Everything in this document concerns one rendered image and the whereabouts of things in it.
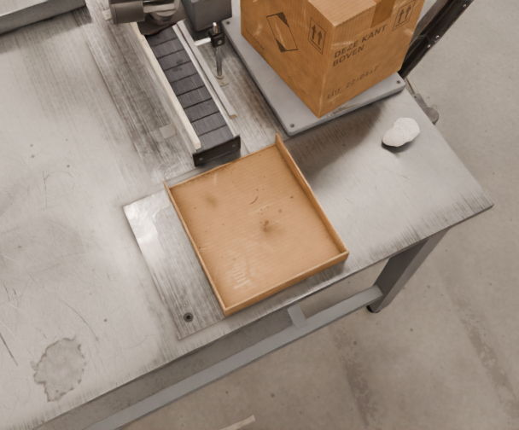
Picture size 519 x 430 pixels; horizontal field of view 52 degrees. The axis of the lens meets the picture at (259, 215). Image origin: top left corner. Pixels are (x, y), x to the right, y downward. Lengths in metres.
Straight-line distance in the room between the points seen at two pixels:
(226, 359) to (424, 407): 0.67
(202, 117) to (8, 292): 0.51
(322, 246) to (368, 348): 0.87
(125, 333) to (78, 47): 0.71
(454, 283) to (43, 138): 1.43
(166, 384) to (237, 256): 0.67
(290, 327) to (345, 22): 0.95
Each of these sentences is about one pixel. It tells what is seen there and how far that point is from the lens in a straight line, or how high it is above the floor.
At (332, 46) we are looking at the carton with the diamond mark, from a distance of 1.03.
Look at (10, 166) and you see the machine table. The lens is 1.25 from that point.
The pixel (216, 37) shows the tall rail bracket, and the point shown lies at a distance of 1.17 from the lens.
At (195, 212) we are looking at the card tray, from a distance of 1.09.
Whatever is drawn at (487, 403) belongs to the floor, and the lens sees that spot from 1.97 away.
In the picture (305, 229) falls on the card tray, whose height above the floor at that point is 0.83.
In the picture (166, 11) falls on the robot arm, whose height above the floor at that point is 1.08.
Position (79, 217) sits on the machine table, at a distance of 1.14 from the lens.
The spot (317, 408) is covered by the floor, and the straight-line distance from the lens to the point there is 1.83.
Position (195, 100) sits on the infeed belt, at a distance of 1.18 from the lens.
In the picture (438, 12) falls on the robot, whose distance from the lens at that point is 1.71.
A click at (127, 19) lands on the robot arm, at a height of 1.07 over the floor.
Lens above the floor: 1.81
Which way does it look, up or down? 64 degrees down
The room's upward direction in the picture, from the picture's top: 1 degrees clockwise
